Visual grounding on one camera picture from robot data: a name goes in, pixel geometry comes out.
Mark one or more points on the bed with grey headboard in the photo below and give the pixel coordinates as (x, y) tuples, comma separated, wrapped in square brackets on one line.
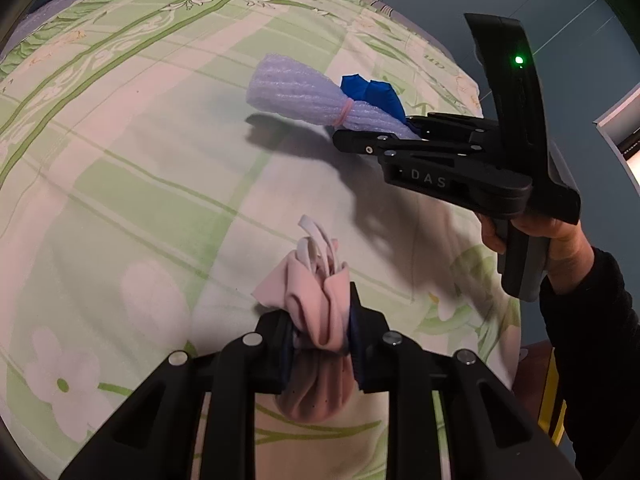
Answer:
[(50, 10)]

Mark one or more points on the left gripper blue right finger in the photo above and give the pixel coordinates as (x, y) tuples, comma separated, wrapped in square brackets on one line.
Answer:
[(354, 337)]

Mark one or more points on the person dark sleeve forearm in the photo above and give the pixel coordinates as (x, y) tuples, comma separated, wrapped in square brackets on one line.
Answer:
[(594, 330)]

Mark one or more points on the yellow rimmed black trash bin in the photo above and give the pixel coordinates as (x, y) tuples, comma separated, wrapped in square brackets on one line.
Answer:
[(537, 388)]

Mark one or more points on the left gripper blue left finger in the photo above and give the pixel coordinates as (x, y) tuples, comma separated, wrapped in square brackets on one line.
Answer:
[(286, 343)]

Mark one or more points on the purple foam net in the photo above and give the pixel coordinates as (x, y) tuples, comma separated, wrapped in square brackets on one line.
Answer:
[(284, 86)]

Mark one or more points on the arched window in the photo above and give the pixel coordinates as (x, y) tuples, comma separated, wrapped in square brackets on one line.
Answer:
[(619, 127)]

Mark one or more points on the pink cloth bundle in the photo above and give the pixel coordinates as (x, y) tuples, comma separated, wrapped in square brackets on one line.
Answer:
[(312, 284)]

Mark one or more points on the green floral bed quilt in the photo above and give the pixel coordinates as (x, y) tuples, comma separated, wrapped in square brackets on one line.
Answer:
[(143, 200)]

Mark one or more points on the blue bag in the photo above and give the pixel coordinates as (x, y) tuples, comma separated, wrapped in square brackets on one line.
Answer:
[(377, 93)]

